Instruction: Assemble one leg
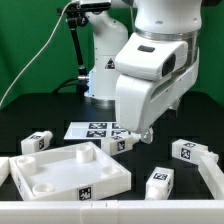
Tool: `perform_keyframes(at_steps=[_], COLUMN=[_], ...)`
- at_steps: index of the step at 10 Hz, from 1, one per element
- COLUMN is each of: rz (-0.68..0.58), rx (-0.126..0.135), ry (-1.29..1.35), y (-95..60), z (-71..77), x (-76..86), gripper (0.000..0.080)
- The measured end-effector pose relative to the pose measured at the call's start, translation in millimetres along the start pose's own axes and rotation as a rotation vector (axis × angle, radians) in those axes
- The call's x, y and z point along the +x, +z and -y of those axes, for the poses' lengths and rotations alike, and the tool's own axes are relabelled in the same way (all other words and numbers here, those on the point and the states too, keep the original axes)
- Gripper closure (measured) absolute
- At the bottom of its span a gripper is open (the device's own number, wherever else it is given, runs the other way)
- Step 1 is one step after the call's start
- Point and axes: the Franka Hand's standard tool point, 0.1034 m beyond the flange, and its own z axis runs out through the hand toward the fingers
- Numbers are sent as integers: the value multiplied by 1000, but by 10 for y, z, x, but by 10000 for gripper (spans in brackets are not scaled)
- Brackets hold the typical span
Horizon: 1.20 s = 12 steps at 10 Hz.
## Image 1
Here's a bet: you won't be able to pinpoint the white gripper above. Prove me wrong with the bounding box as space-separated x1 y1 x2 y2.
114 49 200 145

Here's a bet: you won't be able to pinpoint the white square table top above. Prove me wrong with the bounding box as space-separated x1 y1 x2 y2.
9 142 131 201

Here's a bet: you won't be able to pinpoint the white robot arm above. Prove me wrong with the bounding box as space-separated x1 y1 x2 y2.
80 0 224 143

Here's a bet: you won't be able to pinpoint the white sheet with tags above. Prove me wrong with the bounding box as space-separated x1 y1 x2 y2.
64 122 130 140

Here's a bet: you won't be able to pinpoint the white right fence bar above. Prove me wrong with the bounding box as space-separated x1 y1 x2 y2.
198 156 224 200

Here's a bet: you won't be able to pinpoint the white fence bar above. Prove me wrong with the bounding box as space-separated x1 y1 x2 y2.
0 200 224 224
198 156 224 200

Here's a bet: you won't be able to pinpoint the white front fence bar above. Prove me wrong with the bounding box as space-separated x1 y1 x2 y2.
0 200 224 224

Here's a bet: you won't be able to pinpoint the white left fence piece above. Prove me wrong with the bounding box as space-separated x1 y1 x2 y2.
0 157 10 186

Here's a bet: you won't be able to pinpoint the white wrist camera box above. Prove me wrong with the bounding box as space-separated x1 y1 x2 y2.
115 33 188 81

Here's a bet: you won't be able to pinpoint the black cables at base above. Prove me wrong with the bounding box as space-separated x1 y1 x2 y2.
52 77 88 95

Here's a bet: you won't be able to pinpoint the black camera on stand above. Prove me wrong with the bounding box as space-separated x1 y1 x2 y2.
53 0 111 96

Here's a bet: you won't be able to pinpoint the white cable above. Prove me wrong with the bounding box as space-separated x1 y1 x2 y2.
0 0 81 109

